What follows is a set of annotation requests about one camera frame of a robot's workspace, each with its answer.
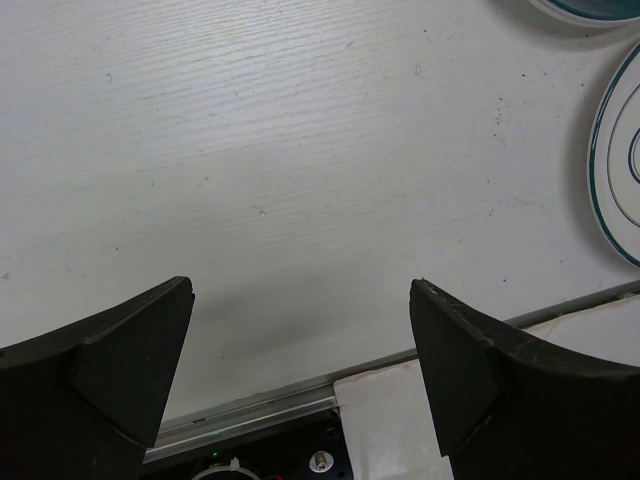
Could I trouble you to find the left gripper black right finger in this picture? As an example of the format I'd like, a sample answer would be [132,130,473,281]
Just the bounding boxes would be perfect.
[409,279,639,479]

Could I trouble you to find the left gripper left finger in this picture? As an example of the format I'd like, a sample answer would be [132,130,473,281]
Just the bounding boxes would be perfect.
[1,277,195,479]

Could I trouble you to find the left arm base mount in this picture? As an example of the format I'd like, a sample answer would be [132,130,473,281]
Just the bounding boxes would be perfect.
[139,409,354,479]

